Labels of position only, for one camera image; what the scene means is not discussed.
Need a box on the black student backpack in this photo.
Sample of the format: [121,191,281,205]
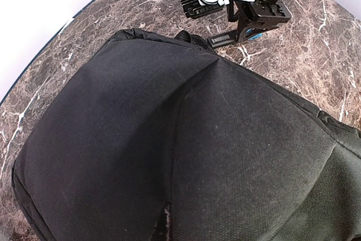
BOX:
[12,29,360,240]

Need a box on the black marker blue cap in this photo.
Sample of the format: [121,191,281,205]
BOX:
[207,30,262,49]

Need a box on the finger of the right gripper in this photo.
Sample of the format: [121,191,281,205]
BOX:
[236,20,270,42]

